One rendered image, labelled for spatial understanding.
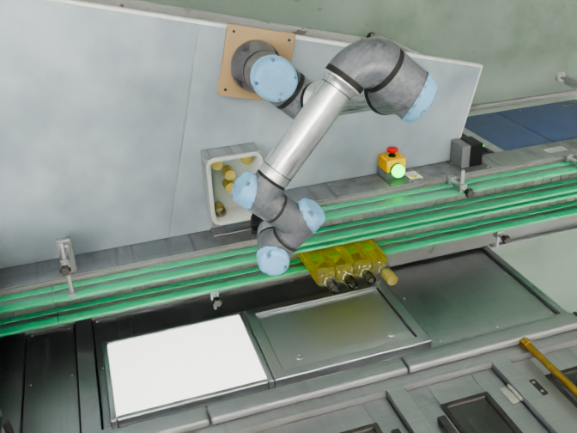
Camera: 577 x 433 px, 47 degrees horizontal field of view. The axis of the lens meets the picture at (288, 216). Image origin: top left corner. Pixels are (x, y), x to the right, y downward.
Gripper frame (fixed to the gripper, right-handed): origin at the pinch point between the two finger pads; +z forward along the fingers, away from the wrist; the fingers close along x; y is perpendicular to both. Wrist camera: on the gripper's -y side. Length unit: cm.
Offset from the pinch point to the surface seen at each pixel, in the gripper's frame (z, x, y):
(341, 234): 13.4, 20.9, -22.8
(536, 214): 36, 21, -96
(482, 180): 32, 7, -71
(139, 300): -3, 39, 37
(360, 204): 19.4, 13.3, -28.4
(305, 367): -28.2, 38.3, -10.8
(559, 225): 43, 29, -110
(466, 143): 43, -1, -66
